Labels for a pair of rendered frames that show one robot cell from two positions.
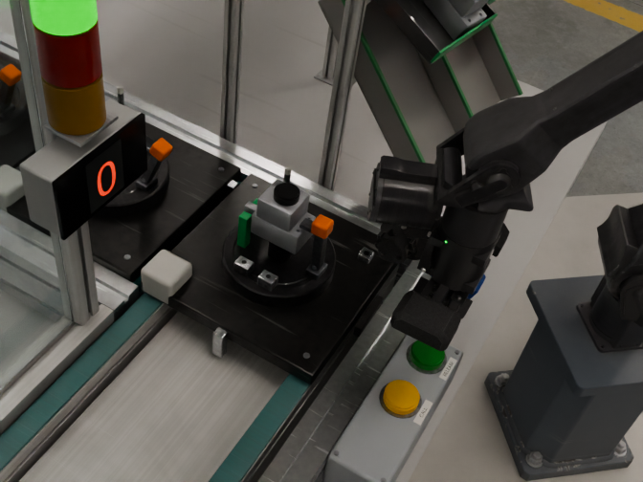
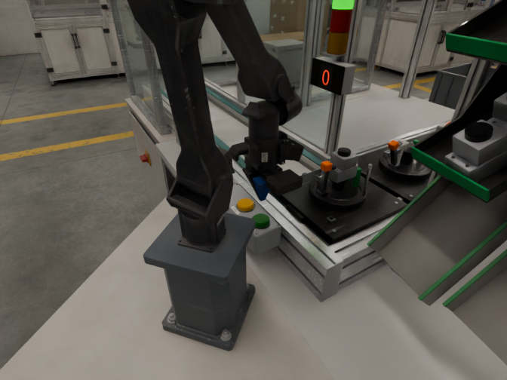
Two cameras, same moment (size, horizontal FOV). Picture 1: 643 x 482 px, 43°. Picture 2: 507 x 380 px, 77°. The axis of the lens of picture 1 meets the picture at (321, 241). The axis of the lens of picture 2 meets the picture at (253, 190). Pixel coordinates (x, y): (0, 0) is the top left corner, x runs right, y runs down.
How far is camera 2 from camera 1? 1.13 m
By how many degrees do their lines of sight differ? 86
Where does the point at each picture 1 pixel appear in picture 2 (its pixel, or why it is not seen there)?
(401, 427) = (233, 201)
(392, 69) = (471, 214)
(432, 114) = (448, 262)
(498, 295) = (312, 338)
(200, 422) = not seen: hidden behind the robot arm
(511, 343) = (271, 320)
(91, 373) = (305, 154)
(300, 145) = not seen: hidden behind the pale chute
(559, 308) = (230, 221)
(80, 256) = (333, 125)
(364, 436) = (238, 191)
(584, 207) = not seen: outside the picture
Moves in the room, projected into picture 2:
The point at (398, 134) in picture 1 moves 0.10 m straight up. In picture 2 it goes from (404, 216) to (420, 168)
